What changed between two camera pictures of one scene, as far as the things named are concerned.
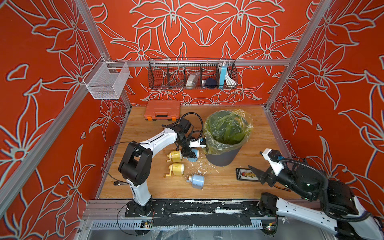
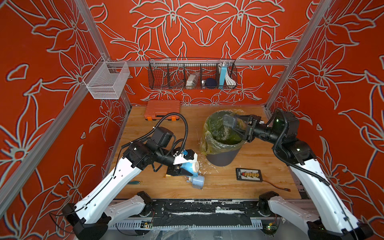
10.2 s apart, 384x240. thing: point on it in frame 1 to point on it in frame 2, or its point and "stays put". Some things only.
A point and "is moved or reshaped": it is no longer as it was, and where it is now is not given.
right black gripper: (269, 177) to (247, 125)
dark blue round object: (210, 83) stays put
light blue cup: (197, 152) is moved or reshaped
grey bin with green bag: (226, 131) stays put
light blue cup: (197, 181) stays put
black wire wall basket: (191, 73) stays put
